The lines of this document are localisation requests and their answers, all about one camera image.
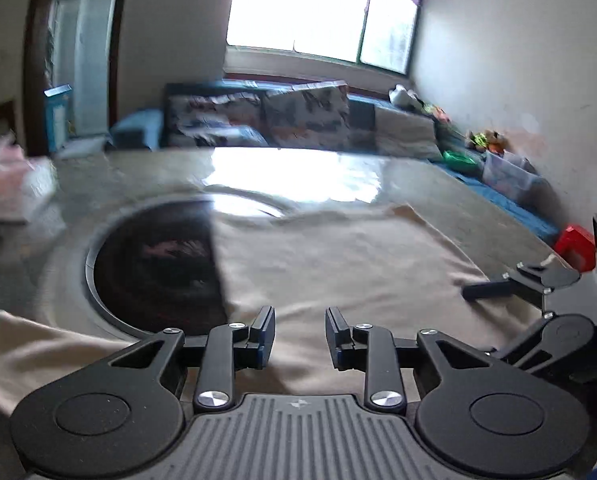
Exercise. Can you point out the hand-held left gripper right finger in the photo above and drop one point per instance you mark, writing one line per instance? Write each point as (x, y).
(336, 340)

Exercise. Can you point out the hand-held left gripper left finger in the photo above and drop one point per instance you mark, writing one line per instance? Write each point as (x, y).
(266, 340)

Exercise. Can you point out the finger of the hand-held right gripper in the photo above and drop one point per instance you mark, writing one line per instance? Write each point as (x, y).
(488, 291)
(523, 351)

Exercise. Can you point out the cream garment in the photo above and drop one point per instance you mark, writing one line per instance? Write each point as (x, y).
(338, 265)

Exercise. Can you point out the red plastic stool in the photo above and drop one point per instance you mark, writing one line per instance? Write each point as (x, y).
(576, 246)

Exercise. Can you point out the blue cloth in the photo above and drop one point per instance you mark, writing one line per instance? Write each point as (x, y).
(518, 210)

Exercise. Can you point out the clear plastic storage box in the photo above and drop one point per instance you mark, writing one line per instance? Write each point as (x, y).
(511, 177)

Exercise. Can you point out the green bowl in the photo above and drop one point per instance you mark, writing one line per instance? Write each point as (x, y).
(459, 160)

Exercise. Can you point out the round black induction cooktop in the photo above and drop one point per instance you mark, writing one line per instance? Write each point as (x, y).
(153, 265)

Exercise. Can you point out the brown plush toys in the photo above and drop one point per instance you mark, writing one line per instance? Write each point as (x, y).
(486, 142)

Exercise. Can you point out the plain grey cushion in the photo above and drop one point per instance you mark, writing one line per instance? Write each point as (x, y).
(408, 132)

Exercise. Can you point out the colourful toy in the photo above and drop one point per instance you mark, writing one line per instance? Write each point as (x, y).
(437, 112)

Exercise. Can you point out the panda plush toy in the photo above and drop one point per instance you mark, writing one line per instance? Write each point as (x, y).
(403, 96)

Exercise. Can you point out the flat butterfly print cushion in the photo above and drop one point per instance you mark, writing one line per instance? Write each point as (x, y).
(213, 120)

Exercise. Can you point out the upright butterfly print cushion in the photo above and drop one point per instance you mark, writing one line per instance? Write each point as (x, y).
(308, 115)

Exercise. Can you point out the blue sofa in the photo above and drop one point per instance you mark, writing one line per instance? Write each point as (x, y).
(138, 130)

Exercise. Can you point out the pink tissue pack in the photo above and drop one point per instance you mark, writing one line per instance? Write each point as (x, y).
(13, 185)

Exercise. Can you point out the blue cardboard box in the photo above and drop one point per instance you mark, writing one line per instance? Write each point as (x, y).
(58, 117)

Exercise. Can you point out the window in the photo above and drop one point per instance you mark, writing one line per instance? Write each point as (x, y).
(298, 10)

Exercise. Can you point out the dark wooden door frame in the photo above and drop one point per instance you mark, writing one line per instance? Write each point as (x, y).
(36, 60)

